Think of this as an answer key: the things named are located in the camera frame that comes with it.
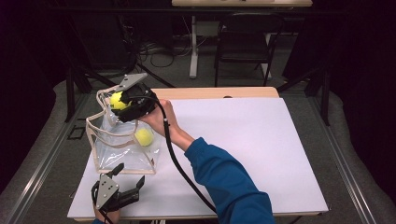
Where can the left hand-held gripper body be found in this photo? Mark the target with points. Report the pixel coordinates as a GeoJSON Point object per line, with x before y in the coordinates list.
{"type": "Point", "coordinates": [107, 189]}

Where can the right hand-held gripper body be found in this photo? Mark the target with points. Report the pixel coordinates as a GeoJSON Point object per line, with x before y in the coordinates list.
{"type": "Point", "coordinates": [144, 102]}

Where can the yellow tennis ball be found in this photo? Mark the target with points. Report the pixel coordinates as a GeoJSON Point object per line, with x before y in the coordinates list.
{"type": "Point", "coordinates": [144, 137]}
{"type": "Point", "coordinates": [116, 102]}

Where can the clear plastic bag beige trim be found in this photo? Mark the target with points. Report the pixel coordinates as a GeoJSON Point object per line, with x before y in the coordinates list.
{"type": "Point", "coordinates": [118, 155]}

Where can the person's right hand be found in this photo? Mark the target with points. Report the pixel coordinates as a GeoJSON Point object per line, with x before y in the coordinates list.
{"type": "Point", "coordinates": [162, 119]}

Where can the person's left hand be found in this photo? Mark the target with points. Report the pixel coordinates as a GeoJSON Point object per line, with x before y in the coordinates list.
{"type": "Point", "coordinates": [114, 217]}

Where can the black metal stand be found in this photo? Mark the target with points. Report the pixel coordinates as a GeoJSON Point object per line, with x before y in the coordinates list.
{"type": "Point", "coordinates": [325, 99]}
{"type": "Point", "coordinates": [70, 93]}

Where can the black folding chair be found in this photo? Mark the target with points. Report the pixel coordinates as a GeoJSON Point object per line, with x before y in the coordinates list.
{"type": "Point", "coordinates": [243, 40]}

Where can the white desk with metal legs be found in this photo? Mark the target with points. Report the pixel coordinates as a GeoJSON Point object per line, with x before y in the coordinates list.
{"type": "Point", "coordinates": [249, 3]}

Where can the aluminium floor rail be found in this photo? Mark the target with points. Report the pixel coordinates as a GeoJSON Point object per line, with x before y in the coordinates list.
{"type": "Point", "coordinates": [49, 158]}
{"type": "Point", "coordinates": [340, 155]}

